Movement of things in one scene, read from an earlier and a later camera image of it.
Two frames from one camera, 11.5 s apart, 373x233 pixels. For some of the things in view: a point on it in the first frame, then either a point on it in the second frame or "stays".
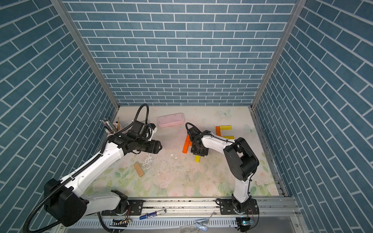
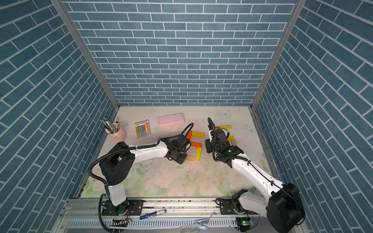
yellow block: [226, 127] stays
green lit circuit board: [245, 223] stays
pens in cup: [111, 128] stays
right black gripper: [204, 154] to [208, 143]
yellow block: [197, 158] stays
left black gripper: [154, 147] to [183, 159]
